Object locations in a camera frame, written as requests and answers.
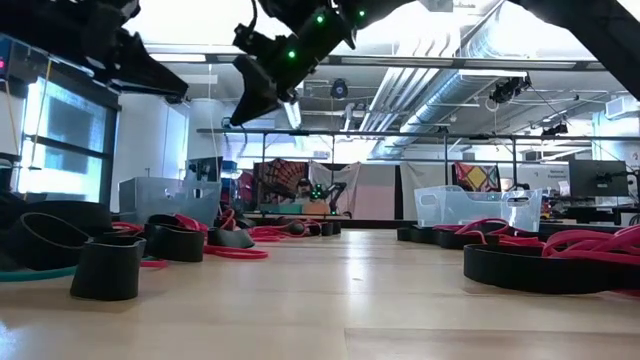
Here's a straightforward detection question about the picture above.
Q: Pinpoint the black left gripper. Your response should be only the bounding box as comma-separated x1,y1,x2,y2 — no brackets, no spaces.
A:
59,0,190,105

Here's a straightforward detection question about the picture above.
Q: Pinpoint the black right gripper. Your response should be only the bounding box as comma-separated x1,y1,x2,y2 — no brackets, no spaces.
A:
230,9,357,126

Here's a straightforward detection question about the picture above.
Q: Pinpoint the grey translucent plastic basket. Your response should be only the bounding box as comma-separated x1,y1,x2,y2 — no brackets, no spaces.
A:
118,175,223,227

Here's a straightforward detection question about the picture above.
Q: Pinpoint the teal thin rubber band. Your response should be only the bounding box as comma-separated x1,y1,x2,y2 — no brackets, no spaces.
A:
0,266,79,284

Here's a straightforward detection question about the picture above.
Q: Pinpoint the red patterned cloth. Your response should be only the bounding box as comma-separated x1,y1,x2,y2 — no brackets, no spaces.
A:
253,158,309,206

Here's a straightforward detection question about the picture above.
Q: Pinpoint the large window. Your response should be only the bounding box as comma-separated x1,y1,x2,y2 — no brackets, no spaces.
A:
17,74,120,207

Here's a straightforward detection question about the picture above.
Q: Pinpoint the person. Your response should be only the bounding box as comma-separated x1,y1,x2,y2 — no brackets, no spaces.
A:
295,177,315,202

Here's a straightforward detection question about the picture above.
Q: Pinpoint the white hanging cloth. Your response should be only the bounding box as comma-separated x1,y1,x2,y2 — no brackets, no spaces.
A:
308,160,362,211
398,162,457,221

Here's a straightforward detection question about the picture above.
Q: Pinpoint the grey overhead beam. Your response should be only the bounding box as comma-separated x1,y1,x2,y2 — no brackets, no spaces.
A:
144,53,640,70

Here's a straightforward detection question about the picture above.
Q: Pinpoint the pink hanging cloth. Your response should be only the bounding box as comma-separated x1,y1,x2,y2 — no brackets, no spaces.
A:
352,163,397,221

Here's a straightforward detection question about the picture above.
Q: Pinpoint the colourful patterned quilt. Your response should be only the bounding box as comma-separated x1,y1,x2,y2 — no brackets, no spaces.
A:
453,162,502,194

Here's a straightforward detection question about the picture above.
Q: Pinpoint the clear plastic basket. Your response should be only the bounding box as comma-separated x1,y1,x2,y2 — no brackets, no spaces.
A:
413,184,545,233

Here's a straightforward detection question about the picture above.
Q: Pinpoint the black ceiling rig equipment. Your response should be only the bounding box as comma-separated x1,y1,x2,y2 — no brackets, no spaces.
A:
488,74,532,105

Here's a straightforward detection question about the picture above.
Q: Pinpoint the black background monitor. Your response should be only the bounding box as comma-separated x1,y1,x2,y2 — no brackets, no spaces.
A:
568,159,631,198

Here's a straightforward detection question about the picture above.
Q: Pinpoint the background desk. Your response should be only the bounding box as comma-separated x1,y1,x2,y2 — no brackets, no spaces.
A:
544,197,640,226

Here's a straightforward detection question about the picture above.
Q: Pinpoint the black ceiling camera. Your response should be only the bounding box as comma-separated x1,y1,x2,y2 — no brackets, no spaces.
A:
329,78,350,100

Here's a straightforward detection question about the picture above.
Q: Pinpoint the black pipe rail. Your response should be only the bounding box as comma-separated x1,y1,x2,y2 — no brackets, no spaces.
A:
196,127,640,221

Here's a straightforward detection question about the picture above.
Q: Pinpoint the silver ceiling duct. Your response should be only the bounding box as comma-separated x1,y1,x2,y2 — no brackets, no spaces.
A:
367,0,531,149

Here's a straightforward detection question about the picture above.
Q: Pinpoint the white wall unit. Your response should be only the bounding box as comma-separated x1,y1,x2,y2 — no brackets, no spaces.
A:
603,93,640,122

